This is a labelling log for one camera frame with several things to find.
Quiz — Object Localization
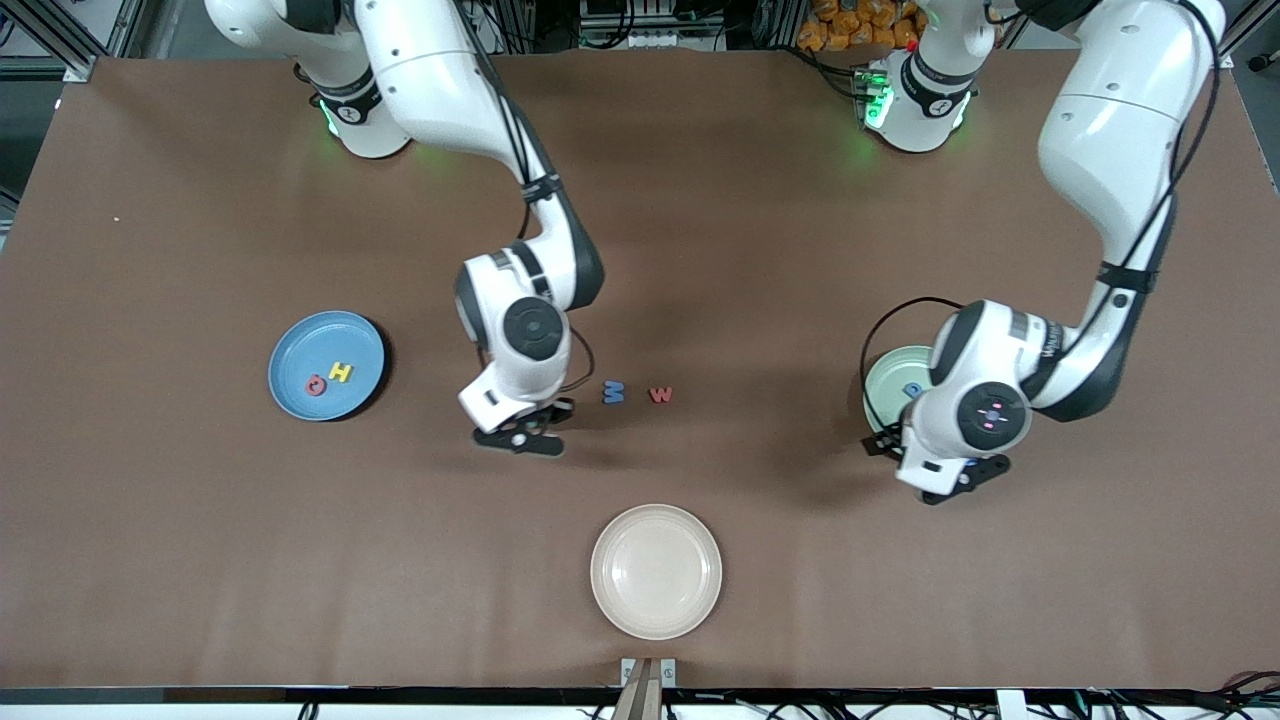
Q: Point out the green plate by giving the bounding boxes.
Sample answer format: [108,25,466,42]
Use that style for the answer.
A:
[863,345,941,441]

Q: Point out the beige plate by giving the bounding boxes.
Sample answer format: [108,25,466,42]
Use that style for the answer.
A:
[590,503,723,641]

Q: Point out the blue plate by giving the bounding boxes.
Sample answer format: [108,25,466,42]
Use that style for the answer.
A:
[268,310,386,422]

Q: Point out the beige mounting bar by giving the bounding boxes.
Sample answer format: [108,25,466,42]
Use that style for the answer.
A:
[612,658,663,720]

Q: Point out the bag of orange items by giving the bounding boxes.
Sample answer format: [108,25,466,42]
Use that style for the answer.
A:
[797,0,926,53]

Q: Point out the aluminium frame profile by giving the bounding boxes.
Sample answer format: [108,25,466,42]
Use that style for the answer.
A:
[1220,0,1280,71]
[0,0,151,83]

